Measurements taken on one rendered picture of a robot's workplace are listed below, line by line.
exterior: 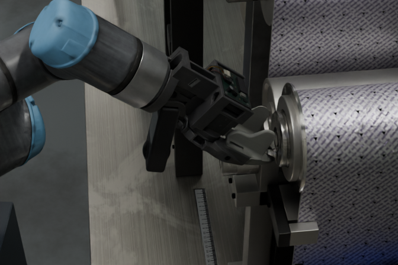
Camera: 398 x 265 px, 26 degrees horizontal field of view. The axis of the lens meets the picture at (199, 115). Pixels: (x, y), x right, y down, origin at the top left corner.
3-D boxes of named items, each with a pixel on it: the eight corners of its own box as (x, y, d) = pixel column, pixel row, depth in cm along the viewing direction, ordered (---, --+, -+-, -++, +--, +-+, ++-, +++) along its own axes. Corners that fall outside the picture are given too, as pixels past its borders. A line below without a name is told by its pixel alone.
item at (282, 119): (281, 123, 110) (281, 176, 112) (297, 122, 110) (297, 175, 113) (270, 103, 117) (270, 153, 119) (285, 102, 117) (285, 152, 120)
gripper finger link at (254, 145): (301, 154, 110) (247, 122, 106) (269, 180, 113) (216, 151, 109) (297, 138, 113) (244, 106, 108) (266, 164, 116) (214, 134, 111)
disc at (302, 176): (276, 139, 125) (283, 60, 115) (280, 139, 125) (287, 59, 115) (297, 216, 114) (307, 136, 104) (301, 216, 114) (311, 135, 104)
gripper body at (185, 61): (258, 118, 105) (182, 76, 99) (213, 159, 109) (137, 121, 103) (248, 77, 110) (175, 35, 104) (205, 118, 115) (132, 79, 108)
